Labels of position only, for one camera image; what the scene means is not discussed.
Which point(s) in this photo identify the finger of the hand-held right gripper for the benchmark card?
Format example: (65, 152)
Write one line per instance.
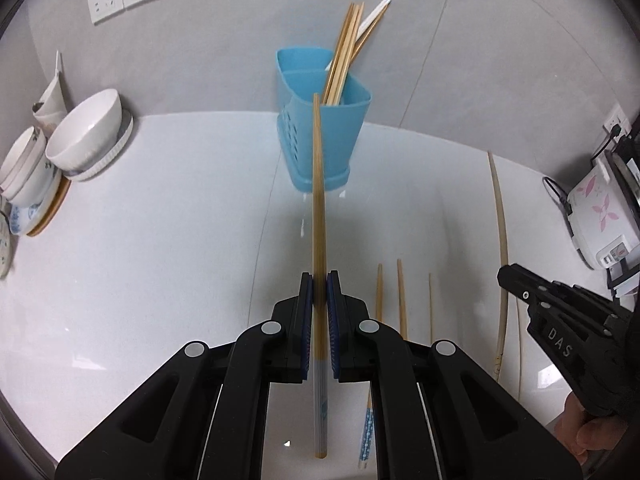
(555, 340)
(587, 317)

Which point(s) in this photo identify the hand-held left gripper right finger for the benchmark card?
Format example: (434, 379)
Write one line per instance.
(332, 320)

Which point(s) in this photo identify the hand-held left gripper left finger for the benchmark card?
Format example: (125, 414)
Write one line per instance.
(307, 320)

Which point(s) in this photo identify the bamboo chopstick blue dotted end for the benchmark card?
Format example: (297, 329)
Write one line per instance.
(379, 290)

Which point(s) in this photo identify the bamboo chopstick white end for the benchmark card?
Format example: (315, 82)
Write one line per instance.
(319, 210)
(401, 300)

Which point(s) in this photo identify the blue plastic utensil holder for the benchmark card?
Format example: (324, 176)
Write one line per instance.
(345, 140)

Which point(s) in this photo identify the bamboo chopstick patterned band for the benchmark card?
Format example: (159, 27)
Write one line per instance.
(340, 45)

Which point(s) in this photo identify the person's right hand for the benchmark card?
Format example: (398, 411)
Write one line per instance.
(595, 435)

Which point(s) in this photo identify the black white device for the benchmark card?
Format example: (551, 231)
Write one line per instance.
(625, 280)

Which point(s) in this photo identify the white floral rice cooker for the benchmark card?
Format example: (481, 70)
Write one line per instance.
(600, 210)

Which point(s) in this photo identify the white ribbed plate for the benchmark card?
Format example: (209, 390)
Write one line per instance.
(122, 137)

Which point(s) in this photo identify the blue patterned bowl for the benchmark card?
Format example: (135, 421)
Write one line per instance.
(30, 217)

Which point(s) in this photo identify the large white bowl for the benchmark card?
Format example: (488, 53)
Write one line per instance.
(82, 127)

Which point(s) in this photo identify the white bowl dark print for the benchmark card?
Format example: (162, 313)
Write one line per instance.
(37, 190)

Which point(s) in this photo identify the patterned dishes at left edge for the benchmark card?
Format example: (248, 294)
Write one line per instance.
(5, 245)

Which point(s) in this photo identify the white plastic chopstick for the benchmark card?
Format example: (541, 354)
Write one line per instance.
(377, 10)

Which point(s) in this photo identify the white bowl dark rim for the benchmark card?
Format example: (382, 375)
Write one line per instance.
(22, 160)

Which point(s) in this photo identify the tall white ceramic vessel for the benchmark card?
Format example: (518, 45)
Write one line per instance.
(50, 97)

